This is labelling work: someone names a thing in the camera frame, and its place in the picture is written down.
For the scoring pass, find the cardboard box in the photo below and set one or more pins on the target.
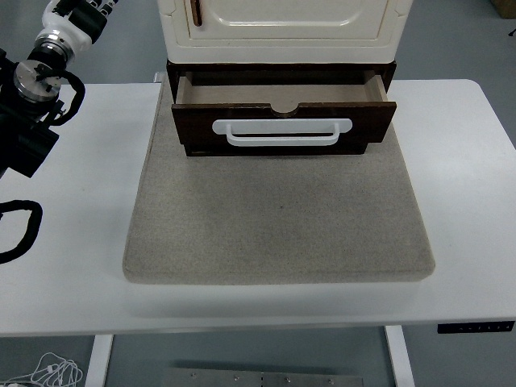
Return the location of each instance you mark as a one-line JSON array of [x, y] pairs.
[[506, 7]]

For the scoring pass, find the dark wooden drawer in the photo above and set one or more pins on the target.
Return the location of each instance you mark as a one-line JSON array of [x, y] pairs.
[[193, 123]]

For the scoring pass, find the black table control panel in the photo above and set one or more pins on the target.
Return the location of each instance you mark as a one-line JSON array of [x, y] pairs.
[[475, 327]]

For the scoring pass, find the white and black hand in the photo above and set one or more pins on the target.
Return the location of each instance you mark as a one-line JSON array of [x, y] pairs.
[[76, 26]]

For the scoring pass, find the white table leg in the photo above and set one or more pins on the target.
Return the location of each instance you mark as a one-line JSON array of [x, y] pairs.
[[399, 359], [98, 359]]

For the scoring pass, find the small grey table fitting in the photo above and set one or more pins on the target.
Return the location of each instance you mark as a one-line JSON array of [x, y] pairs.
[[159, 77]]

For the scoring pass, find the beige fabric mat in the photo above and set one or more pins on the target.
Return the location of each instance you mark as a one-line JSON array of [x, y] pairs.
[[278, 217]]

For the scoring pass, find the dark wooden drawer case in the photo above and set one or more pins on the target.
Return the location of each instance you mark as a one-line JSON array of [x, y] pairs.
[[282, 151]]

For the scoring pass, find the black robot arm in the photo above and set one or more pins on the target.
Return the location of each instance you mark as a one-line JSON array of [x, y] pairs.
[[28, 137]]

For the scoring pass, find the cream plastic cabinet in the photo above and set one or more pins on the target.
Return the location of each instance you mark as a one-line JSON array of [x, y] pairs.
[[282, 50]]

